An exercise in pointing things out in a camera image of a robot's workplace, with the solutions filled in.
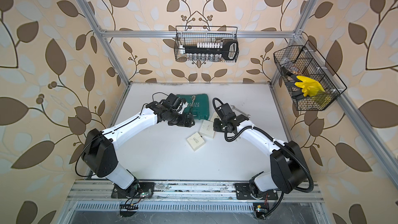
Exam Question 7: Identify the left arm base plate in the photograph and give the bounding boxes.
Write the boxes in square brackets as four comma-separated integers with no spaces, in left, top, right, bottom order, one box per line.
[111,182,155,199]

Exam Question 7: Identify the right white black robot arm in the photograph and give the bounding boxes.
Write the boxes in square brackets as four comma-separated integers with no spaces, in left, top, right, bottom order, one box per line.
[212,97,314,198]

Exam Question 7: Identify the black wire basket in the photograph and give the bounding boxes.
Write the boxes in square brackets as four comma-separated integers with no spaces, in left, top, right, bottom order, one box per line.
[174,25,239,63]
[273,40,347,111]

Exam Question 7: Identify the green plastic tool case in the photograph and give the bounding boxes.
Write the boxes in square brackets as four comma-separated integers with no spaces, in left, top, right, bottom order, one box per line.
[177,94,209,120]

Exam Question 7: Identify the black socket holder tool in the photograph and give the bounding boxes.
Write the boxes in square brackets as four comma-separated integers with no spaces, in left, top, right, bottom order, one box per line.
[177,40,239,61]

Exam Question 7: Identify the silver wrench on case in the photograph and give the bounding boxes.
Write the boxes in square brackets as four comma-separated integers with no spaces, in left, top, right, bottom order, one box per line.
[188,95,196,116]

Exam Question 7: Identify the back black wire basket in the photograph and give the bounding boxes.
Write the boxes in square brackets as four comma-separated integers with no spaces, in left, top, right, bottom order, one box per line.
[174,25,239,63]

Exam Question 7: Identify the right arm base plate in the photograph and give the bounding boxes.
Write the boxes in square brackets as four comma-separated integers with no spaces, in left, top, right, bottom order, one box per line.
[234,183,279,201]

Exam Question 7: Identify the aluminium front rail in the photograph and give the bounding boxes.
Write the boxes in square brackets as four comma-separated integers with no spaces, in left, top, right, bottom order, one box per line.
[66,179,324,203]

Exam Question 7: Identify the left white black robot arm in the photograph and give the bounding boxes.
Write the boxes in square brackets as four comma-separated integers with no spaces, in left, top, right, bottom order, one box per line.
[80,93,195,192]

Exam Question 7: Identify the yellow rubber glove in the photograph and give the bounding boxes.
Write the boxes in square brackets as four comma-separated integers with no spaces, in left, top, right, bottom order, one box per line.
[295,76,325,97]

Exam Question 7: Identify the silver open-end wrench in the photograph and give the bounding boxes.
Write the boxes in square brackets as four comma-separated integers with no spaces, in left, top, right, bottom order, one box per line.
[231,105,251,118]

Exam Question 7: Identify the right black wire basket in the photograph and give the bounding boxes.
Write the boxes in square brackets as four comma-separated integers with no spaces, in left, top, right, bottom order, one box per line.
[273,40,347,111]

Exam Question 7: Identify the cream jewelry box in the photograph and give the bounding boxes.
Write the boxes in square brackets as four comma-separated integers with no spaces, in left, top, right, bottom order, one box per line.
[187,132,205,151]
[199,120,215,139]
[210,112,219,122]

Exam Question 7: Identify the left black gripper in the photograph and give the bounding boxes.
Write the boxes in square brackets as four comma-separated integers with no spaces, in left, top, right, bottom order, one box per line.
[167,109,197,127]

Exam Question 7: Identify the black pliers in basket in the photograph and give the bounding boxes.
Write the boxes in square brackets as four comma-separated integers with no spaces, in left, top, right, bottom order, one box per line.
[282,66,305,101]

